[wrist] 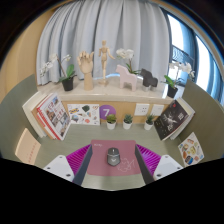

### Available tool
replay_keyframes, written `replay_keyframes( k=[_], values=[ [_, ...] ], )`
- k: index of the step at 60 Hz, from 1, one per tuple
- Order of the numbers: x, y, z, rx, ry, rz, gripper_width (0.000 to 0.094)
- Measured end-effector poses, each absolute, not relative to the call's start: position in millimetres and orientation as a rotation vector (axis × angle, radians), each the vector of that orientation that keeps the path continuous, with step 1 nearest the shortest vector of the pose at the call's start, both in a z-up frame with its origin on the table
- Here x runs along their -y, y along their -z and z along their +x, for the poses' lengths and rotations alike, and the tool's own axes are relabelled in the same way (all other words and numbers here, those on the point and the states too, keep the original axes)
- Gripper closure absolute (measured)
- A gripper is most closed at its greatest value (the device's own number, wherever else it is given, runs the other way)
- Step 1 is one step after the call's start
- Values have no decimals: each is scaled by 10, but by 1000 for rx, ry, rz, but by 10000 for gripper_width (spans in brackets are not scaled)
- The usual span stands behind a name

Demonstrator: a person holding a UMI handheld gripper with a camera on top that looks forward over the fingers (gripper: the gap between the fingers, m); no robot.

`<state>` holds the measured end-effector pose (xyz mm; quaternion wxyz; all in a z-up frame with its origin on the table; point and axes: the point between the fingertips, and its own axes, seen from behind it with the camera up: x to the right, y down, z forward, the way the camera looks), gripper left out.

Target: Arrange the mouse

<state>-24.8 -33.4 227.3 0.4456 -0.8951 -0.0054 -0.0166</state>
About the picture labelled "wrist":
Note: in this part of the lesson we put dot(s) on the grey computer mouse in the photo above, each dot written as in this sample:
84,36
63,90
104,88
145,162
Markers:
113,157

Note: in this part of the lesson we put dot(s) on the small succulent in white pot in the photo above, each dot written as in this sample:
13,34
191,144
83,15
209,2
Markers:
148,126
111,125
127,125

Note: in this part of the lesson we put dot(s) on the black horse figurine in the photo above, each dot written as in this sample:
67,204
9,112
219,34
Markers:
148,79

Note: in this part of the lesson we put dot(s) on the white sticker picture card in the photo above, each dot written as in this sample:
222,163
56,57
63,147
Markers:
83,114

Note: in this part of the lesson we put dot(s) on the white wall socket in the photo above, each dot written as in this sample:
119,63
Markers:
141,109

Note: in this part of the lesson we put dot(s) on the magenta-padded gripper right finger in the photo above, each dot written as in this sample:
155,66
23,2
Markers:
151,161

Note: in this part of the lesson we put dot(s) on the purple round number sign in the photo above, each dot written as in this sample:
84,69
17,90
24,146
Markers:
107,111

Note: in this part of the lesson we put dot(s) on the grey curtain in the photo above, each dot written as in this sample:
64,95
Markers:
100,26

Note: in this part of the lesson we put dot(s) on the white wall switch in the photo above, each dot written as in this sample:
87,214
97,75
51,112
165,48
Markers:
157,110

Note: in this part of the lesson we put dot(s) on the pink mouse pad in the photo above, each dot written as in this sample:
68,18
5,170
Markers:
98,160

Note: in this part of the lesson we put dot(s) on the pale pink card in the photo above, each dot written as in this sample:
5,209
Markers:
28,146

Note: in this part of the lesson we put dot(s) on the light wooden ledge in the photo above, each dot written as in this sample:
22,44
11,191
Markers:
106,95

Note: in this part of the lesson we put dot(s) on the wooden hand model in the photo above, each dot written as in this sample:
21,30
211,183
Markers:
86,66

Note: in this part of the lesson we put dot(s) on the black book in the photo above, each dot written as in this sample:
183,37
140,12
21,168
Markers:
170,120

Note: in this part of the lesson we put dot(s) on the wooden mannequin figure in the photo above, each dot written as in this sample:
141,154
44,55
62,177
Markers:
104,56

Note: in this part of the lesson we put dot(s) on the pink horse figurine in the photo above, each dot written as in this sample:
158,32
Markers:
127,77

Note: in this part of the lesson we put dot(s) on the window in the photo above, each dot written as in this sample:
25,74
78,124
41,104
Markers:
203,60

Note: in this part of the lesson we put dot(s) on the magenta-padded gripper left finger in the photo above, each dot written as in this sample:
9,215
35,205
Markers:
76,161

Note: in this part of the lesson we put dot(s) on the colourful food picture card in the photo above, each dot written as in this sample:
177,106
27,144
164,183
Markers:
191,150

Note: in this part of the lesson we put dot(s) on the brown book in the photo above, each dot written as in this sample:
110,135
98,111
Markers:
40,125

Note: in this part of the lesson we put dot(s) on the red and white magazine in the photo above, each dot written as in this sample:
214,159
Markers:
55,116

